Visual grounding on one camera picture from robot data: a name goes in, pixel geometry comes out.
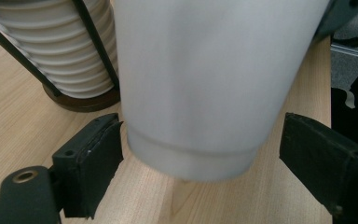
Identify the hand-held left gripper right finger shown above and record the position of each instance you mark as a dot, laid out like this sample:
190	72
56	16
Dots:
326	161

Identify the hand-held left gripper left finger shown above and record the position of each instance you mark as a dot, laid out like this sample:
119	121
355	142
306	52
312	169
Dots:
90	161

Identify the stack of white paper cups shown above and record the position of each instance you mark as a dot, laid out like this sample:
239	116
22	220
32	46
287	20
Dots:
52	46

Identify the white paper drinking cup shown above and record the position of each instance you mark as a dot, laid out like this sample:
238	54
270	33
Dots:
205	87

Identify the aluminium floor rail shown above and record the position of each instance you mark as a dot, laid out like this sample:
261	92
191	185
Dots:
352	51

